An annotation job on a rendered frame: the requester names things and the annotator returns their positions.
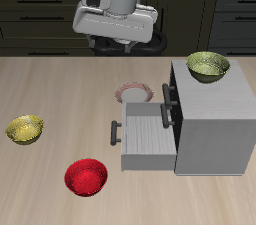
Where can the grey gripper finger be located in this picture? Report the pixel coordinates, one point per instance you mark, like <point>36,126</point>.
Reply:
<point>129,46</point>
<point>92,41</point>

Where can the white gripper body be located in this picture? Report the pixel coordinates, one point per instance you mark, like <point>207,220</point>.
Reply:
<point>113,25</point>

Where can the green bowl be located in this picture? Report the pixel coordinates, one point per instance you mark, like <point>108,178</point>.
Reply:
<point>208,67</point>

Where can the white cabinet drawer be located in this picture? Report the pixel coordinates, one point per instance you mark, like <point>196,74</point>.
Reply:
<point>148,135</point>

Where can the grey kitchen drawer unit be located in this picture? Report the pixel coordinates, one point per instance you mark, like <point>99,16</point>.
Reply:
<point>233,22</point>

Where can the yellow bowl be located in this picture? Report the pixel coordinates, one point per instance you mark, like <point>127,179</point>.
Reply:
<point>24,129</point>

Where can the white cabinet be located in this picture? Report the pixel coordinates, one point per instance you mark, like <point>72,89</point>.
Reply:
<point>213,125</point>

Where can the red bowl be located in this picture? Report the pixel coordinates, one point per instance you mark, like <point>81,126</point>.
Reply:
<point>86,177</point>

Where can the pink rimmed white plate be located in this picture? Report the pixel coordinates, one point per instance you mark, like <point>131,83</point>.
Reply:
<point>135,95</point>

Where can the dark kitchen cupboards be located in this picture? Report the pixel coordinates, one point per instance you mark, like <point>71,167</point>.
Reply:
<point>40,19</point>

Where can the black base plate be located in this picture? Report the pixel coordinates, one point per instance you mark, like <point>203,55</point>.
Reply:
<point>156,44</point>

